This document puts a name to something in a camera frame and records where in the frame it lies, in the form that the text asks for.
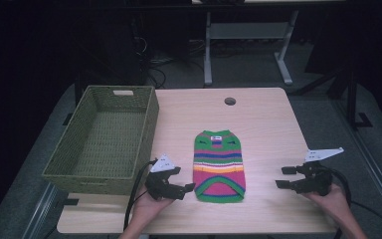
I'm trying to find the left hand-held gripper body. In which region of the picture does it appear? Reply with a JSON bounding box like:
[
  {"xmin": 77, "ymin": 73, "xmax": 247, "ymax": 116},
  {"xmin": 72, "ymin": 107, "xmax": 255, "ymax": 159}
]
[{"xmin": 144, "ymin": 152, "xmax": 185, "ymax": 201}]

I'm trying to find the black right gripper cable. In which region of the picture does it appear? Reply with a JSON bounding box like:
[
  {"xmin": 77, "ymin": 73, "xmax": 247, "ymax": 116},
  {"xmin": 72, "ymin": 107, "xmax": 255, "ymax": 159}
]
[{"xmin": 322, "ymin": 165, "xmax": 382, "ymax": 239}]

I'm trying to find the striped knitted pet sweater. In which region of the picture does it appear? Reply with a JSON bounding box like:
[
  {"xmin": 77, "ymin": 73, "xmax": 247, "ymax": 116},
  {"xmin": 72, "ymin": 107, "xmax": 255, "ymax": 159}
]
[{"xmin": 192, "ymin": 128, "xmax": 248, "ymax": 204}]

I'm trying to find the person's right hand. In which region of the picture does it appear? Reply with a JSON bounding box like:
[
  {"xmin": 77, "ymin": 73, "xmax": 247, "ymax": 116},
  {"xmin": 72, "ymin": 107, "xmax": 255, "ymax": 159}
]
[{"xmin": 302, "ymin": 183, "xmax": 354, "ymax": 225}]

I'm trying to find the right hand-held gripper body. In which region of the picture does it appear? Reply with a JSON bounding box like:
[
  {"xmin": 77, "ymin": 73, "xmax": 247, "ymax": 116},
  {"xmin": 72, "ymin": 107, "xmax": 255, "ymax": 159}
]
[{"xmin": 294, "ymin": 147, "xmax": 345, "ymax": 197}]

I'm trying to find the black metal stand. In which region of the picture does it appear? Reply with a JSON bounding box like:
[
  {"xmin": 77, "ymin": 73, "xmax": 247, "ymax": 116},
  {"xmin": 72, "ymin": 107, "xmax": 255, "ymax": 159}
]
[{"xmin": 326, "ymin": 64, "xmax": 374, "ymax": 131}]

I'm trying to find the grey metal desk frame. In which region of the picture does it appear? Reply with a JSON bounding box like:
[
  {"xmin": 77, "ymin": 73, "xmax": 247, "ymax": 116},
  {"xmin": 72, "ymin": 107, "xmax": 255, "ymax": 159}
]
[{"xmin": 203, "ymin": 9, "xmax": 300, "ymax": 87}]

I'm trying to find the bundle of floor cables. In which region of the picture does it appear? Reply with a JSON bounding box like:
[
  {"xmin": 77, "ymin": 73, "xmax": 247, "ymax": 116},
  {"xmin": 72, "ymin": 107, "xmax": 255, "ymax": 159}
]
[{"xmin": 135, "ymin": 36, "xmax": 207, "ymax": 90}]

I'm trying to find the green woven basket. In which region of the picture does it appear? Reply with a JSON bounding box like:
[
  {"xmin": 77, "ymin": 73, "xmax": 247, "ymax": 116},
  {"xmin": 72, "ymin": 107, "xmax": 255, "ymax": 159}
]
[{"xmin": 42, "ymin": 85, "xmax": 160, "ymax": 196}]

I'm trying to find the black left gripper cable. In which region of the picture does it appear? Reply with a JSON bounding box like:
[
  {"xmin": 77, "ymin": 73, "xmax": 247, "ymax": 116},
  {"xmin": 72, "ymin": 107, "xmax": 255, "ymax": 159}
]
[{"xmin": 122, "ymin": 159, "xmax": 158, "ymax": 233}]

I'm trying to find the person's left hand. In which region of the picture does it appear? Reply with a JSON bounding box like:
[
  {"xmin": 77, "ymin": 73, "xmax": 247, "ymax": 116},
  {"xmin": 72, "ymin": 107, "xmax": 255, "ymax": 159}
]
[{"xmin": 132, "ymin": 186, "xmax": 175, "ymax": 222}]

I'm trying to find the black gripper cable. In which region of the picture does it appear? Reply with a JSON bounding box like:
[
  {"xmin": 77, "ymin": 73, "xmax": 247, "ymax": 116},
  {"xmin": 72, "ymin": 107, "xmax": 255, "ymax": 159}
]
[
  {"xmin": 122, "ymin": 159, "xmax": 158, "ymax": 233},
  {"xmin": 322, "ymin": 165, "xmax": 382, "ymax": 239}
]

